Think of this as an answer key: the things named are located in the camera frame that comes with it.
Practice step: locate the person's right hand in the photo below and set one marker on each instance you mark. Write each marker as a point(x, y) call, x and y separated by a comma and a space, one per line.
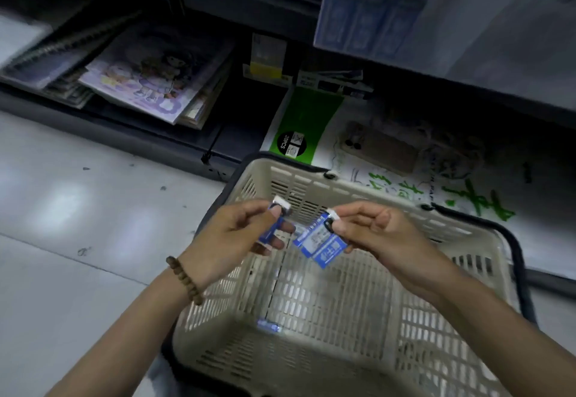
point(396, 243)

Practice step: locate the spiral sketch pad stack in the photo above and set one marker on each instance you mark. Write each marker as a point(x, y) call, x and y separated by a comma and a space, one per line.
point(45, 59)

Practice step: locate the pile of mixed packaged erasers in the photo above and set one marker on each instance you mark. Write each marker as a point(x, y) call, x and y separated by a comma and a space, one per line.
point(268, 325)

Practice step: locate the person's left forearm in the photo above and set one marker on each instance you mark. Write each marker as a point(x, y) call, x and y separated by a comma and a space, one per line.
point(126, 342)

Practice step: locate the person's left hand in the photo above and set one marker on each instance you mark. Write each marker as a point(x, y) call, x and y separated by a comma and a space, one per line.
point(225, 243)

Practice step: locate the green and white paper pack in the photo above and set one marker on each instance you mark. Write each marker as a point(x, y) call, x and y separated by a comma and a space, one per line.
point(306, 117)

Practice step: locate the clear plastic divided tray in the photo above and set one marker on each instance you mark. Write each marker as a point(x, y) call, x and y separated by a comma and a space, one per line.
point(495, 50)

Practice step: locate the dark metal shelf unit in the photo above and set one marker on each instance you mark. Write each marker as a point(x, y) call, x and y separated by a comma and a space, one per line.
point(135, 144)

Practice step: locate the purple cartoon cover book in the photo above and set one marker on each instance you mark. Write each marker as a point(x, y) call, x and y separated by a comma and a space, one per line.
point(153, 72)

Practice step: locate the single blue packaged eraser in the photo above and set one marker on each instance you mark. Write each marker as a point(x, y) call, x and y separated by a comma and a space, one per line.
point(275, 225)

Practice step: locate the person's right forearm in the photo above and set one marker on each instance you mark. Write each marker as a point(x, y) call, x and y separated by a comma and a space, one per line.
point(508, 347)

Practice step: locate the beige plastic shopping basket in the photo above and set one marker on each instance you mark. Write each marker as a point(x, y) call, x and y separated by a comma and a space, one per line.
point(315, 320)

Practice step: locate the blue packaged eraser bundle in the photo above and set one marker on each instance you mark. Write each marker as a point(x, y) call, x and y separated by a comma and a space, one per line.
point(321, 243)

